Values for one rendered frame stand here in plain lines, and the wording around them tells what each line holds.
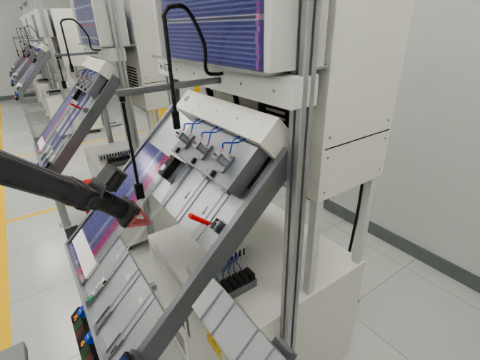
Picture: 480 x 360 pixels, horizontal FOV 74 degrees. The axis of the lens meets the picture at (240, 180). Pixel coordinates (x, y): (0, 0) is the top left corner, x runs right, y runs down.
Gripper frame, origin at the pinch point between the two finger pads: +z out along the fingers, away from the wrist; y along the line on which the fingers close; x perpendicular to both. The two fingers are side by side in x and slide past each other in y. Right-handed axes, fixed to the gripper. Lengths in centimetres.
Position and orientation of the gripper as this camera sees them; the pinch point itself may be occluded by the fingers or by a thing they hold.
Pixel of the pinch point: (146, 221)
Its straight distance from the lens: 105.0
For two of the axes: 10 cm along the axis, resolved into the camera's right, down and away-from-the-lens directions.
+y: -5.8, -3.6, 7.4
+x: -5.7, 8.2, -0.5
